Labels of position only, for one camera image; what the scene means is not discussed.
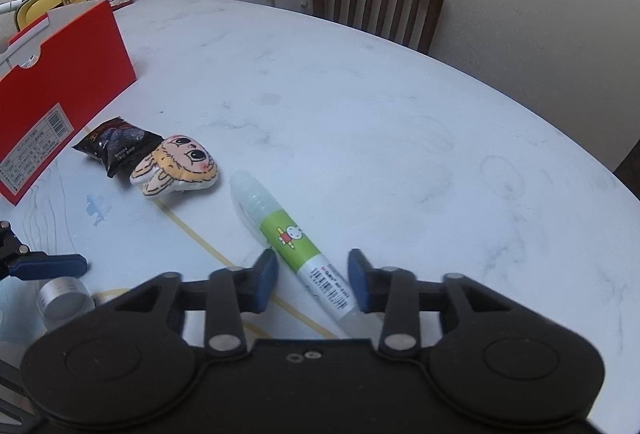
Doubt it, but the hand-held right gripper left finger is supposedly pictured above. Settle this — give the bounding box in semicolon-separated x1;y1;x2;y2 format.
114;248;280;358

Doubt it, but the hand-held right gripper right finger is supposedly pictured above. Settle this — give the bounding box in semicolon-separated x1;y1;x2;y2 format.
347;248;512;358

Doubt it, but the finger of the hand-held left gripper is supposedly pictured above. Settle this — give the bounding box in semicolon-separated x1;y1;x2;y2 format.
0;221;89;282
0;355;38;434

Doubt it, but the silver round tin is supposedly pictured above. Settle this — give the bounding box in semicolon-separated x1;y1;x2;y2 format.
35;277;96;331

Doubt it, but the glue bottle with green label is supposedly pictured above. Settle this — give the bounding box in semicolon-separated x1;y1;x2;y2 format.
229;169;364;323

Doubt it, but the red cardboard box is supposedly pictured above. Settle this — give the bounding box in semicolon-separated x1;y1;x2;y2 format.
0;0;139;206

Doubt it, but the pale blue printed table mat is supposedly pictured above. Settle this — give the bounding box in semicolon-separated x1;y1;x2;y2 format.
0;154;353;357

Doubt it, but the black snack packet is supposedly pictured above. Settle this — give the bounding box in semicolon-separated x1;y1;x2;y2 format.
72;115;162;179

